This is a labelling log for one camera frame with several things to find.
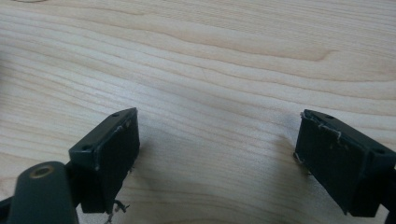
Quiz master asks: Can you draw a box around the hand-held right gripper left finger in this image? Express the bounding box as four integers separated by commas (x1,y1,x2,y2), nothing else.
68,107,141,215

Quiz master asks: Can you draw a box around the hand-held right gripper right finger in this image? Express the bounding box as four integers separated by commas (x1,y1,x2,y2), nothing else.
293,108,396,218

